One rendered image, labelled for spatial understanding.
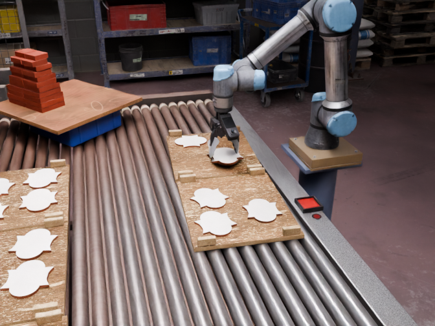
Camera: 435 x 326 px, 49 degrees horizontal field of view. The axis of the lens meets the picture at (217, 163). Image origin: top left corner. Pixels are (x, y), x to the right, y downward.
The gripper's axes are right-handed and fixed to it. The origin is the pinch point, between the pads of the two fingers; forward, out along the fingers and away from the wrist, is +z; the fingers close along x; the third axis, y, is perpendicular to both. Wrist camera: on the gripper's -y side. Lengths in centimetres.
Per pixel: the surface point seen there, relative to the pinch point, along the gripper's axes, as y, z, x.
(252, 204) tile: -33.4, 2.5, 1.9
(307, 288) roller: -74, 5, 3
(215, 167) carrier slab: -2.5, 3.4, 4.5
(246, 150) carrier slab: 7.5, 3.4, -12.9
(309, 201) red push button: -36.3, 4.0, -18.6
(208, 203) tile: -28.1, 2.6, 16.0
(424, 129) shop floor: 169, 96, -268
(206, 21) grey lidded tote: 399, 29, -124
